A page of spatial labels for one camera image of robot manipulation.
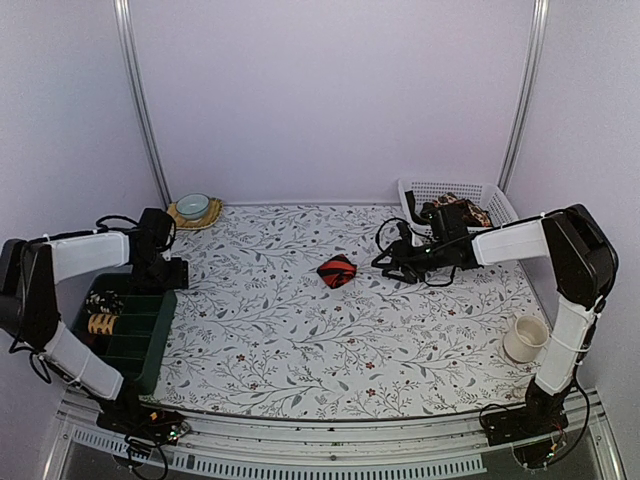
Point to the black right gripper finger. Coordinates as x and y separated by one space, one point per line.
386 260
405 277

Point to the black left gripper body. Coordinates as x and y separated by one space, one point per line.
160 274

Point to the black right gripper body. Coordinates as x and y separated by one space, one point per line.
421 261

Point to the red black striped tie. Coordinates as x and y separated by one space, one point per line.
337 271

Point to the dark green divided organizer box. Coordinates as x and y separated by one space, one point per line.
136 347

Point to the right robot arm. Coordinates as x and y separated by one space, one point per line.
584 263

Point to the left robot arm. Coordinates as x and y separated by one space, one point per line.
32 271

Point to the brown patterned tie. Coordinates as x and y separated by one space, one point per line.
472 214

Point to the white perforated plastic basket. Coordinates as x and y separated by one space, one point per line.
413 194

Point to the black floral rolled tie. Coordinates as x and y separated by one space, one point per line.
105 302

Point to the tan patterned rolled tie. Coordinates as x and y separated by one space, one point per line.
102 323

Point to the light blue bowl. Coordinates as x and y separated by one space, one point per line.
193 206

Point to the yellow woven coaster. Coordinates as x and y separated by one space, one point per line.
206 219

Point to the floral patterned table mat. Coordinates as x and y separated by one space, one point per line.
258 332

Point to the white ceramic mug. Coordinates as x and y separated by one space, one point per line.
525 339

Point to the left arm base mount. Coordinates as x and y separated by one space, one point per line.
147 430

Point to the slotted aluminium front rail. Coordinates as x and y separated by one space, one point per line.
453 447

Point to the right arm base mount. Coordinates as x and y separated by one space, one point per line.
503 425

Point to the right aluminium frame post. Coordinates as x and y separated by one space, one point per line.
531 66

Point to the aluminium frame post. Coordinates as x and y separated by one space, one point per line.
531 66
133 72

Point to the left aluminium frame post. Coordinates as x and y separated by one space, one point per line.
133 72

